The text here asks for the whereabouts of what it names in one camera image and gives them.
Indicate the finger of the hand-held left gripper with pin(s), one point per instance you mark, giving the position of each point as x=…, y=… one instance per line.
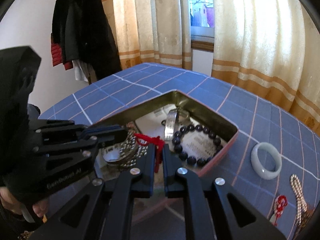
x=110, y=138
x=105, y=128

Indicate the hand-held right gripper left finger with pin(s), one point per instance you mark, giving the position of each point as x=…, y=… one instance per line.
x=149, y=160

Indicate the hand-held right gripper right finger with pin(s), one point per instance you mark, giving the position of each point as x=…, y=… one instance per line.
x=167, y=165

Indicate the silver wristwatch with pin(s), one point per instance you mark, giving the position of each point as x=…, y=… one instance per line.
x=111, y=155

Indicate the red tassel knot charm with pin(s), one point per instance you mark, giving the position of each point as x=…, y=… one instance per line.
x=145, y=137

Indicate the silver metal bangle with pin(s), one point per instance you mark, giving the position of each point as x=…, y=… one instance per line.
x=170, y=127

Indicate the pink floral tin box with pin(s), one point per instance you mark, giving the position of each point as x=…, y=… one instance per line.
x=220, y=155

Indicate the person's left hand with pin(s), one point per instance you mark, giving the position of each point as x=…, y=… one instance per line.
x=40, y=208

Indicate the white printed paper card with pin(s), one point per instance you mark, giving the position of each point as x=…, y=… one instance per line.
x=197, y=143

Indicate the red puffer jacket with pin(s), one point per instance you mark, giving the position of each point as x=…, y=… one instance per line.
x=57, y=52

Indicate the blue checked tablecloth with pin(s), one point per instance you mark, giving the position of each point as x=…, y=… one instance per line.
x=140, y=85

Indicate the white hanging cloth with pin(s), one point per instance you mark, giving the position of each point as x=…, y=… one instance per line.
x=80, y=71

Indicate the white jade bangle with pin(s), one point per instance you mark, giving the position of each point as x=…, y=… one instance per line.
x=255, y=160

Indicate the black hanging coat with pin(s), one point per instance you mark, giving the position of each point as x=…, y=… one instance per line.
x=85, y=25

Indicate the narrow cream orange curtain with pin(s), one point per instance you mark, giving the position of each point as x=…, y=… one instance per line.
x=147, y=22

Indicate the red knot pendant charm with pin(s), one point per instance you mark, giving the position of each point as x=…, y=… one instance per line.
x=282, y=201

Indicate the wooden window sill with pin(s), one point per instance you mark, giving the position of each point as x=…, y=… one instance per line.
x=202, y=45

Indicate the window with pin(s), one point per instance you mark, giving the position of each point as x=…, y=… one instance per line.
x=201, y=7

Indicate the wide cream orange curtain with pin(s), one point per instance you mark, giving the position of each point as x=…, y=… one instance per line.
x=262, y=42

